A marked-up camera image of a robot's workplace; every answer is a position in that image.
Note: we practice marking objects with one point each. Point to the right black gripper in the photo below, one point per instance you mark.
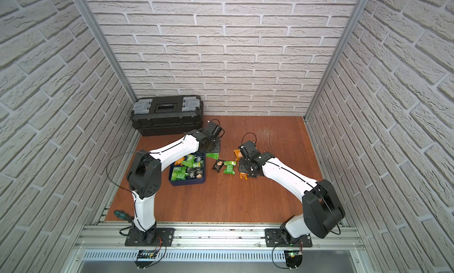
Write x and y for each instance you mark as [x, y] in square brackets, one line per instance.
[241, 165]

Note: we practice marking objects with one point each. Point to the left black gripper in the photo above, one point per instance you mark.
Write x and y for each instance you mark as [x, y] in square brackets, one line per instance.
[214, 145]

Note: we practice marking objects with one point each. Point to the orange cookie packet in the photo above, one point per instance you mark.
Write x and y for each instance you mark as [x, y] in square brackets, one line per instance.
[238, 155]
[243, 176]

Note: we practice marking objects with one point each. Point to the green cookie packet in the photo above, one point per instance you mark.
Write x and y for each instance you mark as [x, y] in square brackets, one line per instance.
[229, 167]
[213, 155]

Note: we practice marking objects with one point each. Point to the black cookie packet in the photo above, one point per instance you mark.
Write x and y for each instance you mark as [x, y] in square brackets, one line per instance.
[218, 165]

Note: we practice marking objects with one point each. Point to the dark blue storage box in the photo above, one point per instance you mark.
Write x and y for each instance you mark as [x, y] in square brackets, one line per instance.
[188, 170]

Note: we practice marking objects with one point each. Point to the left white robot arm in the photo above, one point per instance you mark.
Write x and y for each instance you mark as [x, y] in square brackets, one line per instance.
[145, 176]

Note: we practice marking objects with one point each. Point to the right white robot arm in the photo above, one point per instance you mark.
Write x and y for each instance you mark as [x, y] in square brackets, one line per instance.
[322, 209]

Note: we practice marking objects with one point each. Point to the black plastic toolbox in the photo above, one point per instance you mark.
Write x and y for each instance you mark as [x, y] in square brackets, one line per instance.
[167, 115]

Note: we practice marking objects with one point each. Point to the right control board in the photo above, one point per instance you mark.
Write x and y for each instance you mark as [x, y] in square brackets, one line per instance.
[293, 259]

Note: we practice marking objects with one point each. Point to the control board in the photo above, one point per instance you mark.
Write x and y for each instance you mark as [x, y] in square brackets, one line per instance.
[293, 259]
[146, 258]

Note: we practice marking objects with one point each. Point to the left control board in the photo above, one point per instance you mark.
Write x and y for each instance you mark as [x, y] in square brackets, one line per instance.
[146, 258]

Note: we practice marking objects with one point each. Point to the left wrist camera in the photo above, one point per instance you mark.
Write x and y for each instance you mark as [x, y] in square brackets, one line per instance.
[213, 130]

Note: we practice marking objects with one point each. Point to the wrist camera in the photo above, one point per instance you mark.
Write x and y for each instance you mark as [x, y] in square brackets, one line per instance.
[249, 150]
[213, 130]

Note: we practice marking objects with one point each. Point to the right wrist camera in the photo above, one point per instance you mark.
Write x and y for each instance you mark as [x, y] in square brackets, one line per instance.
[249, 150]

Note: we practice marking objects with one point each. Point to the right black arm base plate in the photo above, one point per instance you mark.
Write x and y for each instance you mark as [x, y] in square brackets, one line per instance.
[275, 237]

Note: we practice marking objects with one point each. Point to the green handled tool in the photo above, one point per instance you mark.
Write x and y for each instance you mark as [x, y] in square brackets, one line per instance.
[123, 216]

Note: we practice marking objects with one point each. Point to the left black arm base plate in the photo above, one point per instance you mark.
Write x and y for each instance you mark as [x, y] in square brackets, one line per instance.
[150, 238]

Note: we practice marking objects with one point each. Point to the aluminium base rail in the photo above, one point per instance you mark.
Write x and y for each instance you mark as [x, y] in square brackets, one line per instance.
[205, 242]

